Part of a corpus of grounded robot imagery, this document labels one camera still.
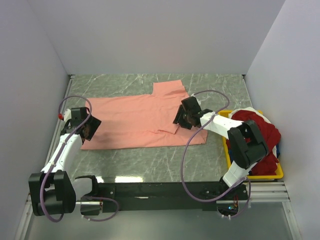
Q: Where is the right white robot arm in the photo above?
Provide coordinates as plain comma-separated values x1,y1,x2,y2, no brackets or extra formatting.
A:
173,96,269,200

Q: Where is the blue t shirt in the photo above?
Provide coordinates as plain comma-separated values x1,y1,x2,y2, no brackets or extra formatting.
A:
275,143,281,159

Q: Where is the red t shirt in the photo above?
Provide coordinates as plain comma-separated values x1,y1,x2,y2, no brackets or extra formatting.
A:
231,110,282,177

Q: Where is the yellow plastic bin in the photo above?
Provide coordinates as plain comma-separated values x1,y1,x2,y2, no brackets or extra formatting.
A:
219,107,284,180

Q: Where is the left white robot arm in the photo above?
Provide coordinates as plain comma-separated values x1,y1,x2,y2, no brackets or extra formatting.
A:
28,107,101,216

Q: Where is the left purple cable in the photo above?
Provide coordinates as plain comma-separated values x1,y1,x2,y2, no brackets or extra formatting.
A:
39,95,121,223

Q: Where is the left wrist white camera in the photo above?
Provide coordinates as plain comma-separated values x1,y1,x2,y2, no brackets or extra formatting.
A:
58,108,72,122

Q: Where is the black base beam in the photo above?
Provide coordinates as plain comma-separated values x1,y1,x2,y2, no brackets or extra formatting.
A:
79,181,251,217

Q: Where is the pink t shirt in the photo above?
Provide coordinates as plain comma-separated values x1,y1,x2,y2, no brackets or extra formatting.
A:
81,80,208,150

